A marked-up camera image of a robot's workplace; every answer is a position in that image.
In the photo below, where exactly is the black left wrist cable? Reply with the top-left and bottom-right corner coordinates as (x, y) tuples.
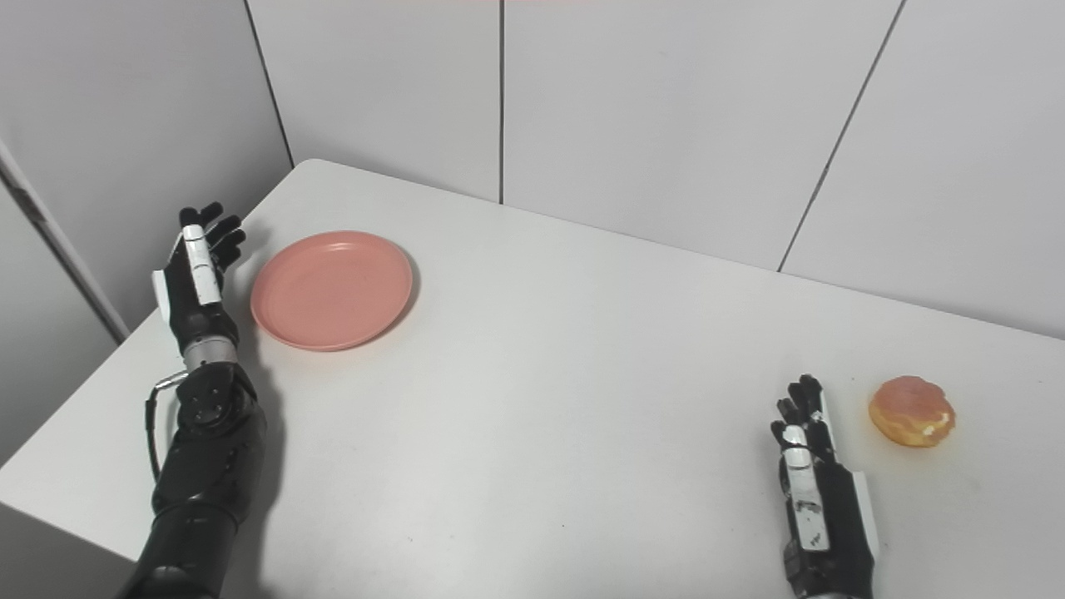
(145, 372), (191, 483)

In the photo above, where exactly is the pink round plate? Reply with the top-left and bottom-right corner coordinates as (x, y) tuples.
(250, 230), (414, 352)

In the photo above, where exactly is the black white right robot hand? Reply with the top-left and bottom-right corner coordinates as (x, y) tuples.
(770, 374), (881, 599)

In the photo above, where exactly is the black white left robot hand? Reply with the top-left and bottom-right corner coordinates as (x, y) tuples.
(151, 201), (247, 350)

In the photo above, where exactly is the golden cream puff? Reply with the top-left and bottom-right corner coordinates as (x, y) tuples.
(869, 375), (956, 448)

